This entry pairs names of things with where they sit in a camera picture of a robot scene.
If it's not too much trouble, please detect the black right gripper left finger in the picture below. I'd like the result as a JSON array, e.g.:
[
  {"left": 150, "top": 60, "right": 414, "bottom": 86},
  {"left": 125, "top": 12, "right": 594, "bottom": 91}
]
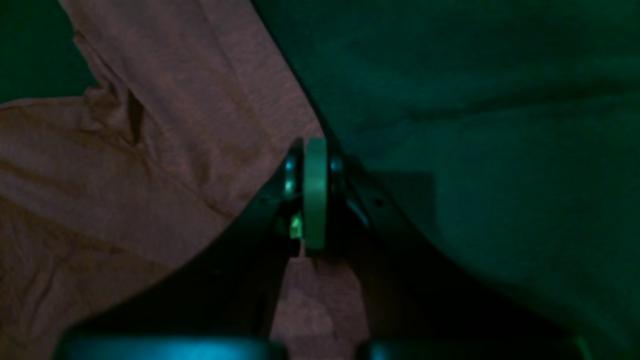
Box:
[{"left": 53, "top": 138, "right": 304, "bottom": 360}]

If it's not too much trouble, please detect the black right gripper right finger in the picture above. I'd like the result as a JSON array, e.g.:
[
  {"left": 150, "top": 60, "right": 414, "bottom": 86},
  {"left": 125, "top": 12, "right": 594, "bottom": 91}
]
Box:
[{"left": 316, "top": 139, "right": 591, "bottom": 360}]

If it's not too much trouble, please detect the red long-sleeve shirt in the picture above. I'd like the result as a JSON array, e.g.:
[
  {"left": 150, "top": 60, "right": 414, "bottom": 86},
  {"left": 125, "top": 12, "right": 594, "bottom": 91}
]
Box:
[{"left": 0, "top": 0, "right": 371, "bottom": 360}]

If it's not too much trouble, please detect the black table cloth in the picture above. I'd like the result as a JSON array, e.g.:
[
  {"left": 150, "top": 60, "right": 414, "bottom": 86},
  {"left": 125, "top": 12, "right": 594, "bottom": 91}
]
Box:
[{"left": 0, "top": 0, "right": 640, "bottom": 360}]

